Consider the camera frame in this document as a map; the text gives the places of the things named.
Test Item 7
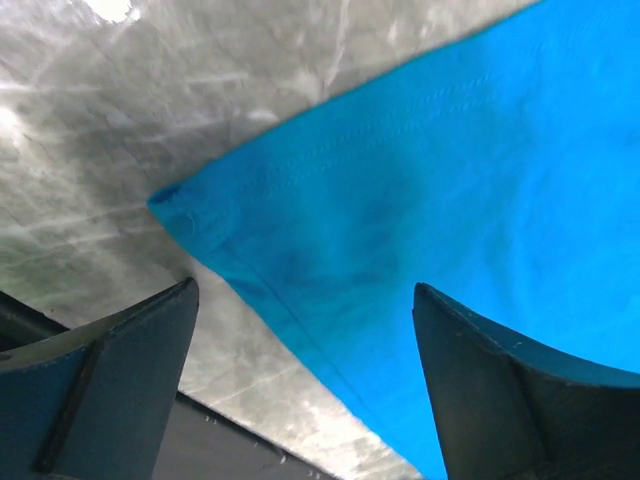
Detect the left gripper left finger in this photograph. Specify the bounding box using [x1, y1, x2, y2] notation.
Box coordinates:
[1, 278, 199, 479]

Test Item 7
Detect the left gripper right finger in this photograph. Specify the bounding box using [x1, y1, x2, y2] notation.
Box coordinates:
[413, 283, 639, 479]

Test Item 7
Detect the bright blue t shirt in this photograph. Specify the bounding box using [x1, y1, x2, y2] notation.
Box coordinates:
[148, 1, 639, 479]

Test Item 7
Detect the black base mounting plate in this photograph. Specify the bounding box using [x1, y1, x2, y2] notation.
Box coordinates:
[1, 293, 334, 480]

